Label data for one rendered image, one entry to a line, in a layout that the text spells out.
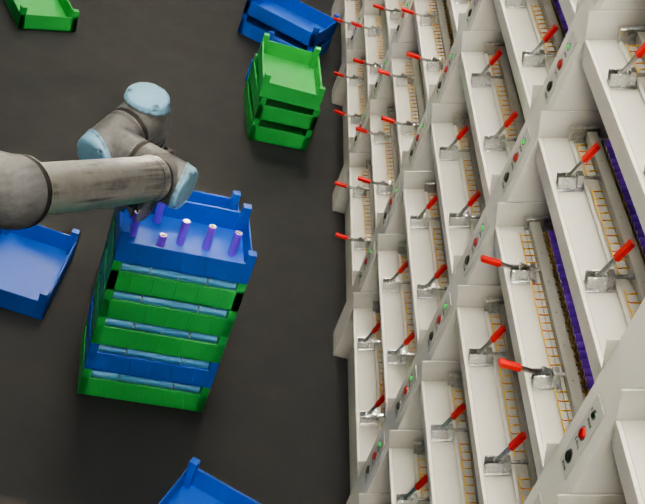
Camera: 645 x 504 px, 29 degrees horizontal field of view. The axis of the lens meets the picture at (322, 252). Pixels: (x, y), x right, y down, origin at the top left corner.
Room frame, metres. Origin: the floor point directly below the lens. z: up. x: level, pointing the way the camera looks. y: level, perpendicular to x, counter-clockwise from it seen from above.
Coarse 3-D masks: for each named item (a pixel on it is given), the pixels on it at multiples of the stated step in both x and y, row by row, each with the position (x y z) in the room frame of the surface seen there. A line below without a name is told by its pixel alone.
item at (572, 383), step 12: (540, 228) 1.91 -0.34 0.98; (540, 240) 1.88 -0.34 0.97; (540, 252) 1.84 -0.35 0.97; (540, 264) 1.81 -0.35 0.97; (540, 276) 1.79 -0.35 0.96; (552, 276) 1.78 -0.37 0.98; (552, 288) 1.74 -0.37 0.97; (552, 300) 1.71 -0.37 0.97; (552, 312) 1.68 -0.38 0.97; (540, 324) 1.66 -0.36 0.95; (552, 324) 1.66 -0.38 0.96; (564, 324) 1.65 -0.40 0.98; (564, 336) 1.62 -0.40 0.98; (564, 348) 1.59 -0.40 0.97; (564, 360) 1.56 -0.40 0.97; (576, 372) 1.54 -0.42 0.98; (576, 384) 1.51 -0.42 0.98; (576, 396) 1.48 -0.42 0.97; (576, 408) 1.46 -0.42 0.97; (564, 420) 1.45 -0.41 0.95; (564, 432) 1.42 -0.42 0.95
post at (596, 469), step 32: (640, 320) 1.33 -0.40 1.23; (640, 352) 1.29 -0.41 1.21; (608, 384) 1.32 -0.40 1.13; (640, 384) 1.26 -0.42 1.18; (576, 416) 1.35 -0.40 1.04; (608, 416) 1.28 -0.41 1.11; (608, 448) 1.26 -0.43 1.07; (544, 480) 1.33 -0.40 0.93; (576, 480) 1.26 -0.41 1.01; (608, 480) 1.27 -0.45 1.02
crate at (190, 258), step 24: (120, 216) 2.23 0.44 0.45; (168, 216) 2.37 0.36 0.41; (192, 216) 2.38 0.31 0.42; (216, 216) 2.40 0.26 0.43; (240, 216) 2.41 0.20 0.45; (120, 240) 2.14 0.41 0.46; (144, 240) 2.25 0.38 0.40; (168, 240) 2.28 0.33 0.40; (192, 240) 2.31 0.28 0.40; (216, 240) 2.35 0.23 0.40; (144, 264) 2.16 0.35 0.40; (168, 264) 2.18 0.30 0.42; (192, 264) 2.19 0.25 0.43; (216, 264) 2.21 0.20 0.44; (240, 264) 2.23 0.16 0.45
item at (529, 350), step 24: (504, 216) 1.94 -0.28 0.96; (528, 216) 1.94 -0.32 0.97; (504, 240) 1.90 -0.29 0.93; (528, 264) 1.84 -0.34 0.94; (504, 288) 1.79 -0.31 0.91; (528, 288) 1.77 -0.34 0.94; (528, 312) 1.70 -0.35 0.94; (528, 336) 1.64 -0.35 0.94; (528, 360) 1.58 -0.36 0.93; (552, 360) 1.59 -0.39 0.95; (528, 384) 1.53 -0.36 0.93; (528, 408) 1.49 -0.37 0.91; (552, 408) 1.48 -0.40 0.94; (552, 432) 1.43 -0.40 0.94
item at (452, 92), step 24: (480, 0) 2.64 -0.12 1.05; (480, 24) 2.63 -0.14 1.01; (456, 48) 2.68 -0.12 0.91; (456, 72) 2.63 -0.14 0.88; (432, 96) 2.71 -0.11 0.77; (456, 96) 2.64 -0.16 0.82; (408, 168) 2.66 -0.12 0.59; (432, 168) 2.64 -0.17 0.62; (360, 288) 2.64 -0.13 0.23; (336, 336) 2.67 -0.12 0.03
